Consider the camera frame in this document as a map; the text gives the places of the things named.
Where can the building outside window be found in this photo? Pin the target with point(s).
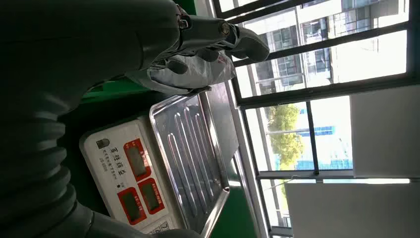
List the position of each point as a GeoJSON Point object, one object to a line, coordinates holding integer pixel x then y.
{"type": "Point", "coordinates": [285, 39]}

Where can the grey courier bag red print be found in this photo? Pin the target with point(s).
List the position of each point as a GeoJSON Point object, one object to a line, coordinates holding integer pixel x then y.
{"type": "Point", "coordinates": [197, 75]}

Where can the white electronic weighing scale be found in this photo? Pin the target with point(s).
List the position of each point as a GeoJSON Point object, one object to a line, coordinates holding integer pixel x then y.
{"type": "Point", "coordinates": [115, 170]}

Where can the green conveyor belt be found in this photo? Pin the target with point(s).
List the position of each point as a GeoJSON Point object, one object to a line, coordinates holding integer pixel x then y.
{"type": "Point", "coordinates": [236, 215]}

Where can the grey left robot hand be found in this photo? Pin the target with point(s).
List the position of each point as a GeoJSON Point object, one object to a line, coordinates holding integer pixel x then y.
{"type": "Point", "coordinates": [82, 39]}

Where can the green tree outside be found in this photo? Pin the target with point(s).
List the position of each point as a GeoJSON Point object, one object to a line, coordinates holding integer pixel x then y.
{"type": "Point", "coordinates": [285, 134]}

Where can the dark framed window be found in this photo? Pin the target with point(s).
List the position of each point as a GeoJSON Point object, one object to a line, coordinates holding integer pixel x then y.
{"type": "Point", "coordinates": [328, 87]}

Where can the white roller blind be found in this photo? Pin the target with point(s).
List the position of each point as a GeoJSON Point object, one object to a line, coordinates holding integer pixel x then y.
{"type": "Point", "coordinates": [354, 210]}
{"type": "Point", "coordinates": [384, 131]}

